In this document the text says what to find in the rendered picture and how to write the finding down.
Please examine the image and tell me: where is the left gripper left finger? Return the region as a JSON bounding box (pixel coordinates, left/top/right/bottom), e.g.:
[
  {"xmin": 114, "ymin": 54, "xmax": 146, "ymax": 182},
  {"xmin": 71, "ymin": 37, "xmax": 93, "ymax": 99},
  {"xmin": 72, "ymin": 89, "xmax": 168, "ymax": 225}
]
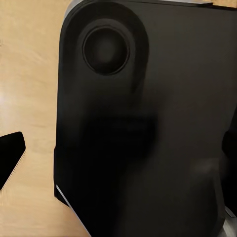
[{"xmin": 0, "ymin": 131, "xmax": 26, "ymax": 191}]

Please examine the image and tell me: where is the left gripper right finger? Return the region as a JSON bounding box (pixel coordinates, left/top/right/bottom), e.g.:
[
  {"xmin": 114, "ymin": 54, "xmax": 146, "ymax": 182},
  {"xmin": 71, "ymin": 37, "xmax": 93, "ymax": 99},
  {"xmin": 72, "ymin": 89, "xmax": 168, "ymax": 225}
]
[{"xmin": 221, "ymin": 131, "xmax": 237, "ymax": 170}]

